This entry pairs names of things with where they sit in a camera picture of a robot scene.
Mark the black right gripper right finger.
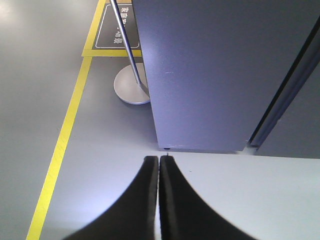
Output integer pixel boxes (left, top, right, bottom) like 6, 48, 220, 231
159, 155, 253, 240

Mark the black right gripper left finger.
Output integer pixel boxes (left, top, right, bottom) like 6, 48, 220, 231
65, 156, 159, 240

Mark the dark floor sign sticker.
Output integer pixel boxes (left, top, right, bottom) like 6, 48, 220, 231
93, 3, 141, 50

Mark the metal stanchion post with base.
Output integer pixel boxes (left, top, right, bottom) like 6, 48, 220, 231
110, 0, 150, 105

